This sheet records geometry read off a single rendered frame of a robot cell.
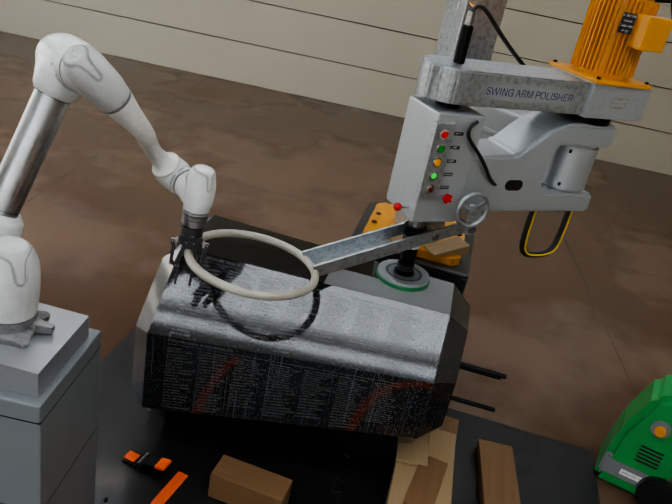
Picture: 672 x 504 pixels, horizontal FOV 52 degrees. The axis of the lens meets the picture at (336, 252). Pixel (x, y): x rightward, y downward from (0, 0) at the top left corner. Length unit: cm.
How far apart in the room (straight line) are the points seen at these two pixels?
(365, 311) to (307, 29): 637
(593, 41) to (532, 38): 584
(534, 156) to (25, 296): 183
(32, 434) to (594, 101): 220
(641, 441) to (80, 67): 273
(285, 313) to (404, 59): 631
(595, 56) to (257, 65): 645
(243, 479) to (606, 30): 217
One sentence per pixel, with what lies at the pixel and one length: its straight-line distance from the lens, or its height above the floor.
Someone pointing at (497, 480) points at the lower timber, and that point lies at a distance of 321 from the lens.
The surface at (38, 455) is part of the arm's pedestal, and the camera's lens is 219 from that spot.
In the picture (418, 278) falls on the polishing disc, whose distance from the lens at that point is 276.
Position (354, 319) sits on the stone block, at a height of 79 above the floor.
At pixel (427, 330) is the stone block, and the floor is 81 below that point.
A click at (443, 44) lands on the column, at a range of 325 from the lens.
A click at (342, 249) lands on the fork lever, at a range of 265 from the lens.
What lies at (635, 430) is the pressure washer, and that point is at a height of 34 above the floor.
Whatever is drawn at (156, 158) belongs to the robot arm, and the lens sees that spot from 236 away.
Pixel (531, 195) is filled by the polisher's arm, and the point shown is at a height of 128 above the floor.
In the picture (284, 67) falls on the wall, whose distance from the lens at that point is 879.
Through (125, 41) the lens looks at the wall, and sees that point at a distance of 933.
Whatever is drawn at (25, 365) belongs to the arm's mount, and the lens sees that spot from 208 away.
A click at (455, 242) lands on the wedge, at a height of 82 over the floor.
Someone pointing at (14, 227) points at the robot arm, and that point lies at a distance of 222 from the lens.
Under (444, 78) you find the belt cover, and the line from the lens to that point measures 241.
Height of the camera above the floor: 213
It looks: 26 degrees down
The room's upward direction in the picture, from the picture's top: 12 degrees clockwise
